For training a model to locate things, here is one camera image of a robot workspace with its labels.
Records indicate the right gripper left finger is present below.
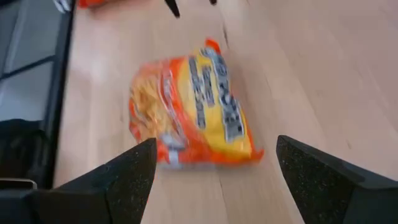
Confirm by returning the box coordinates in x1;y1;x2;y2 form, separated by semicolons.
30;138;158;224

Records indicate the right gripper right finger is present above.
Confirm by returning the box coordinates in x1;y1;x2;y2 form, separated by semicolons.
275;134;398;224

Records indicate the orange Maruchan ramen pack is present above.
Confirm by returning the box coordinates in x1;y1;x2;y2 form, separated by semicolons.
128;37;265;170
76;0;108;9

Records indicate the silver metal bracket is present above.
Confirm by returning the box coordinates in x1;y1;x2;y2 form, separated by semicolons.
0;177;38;191

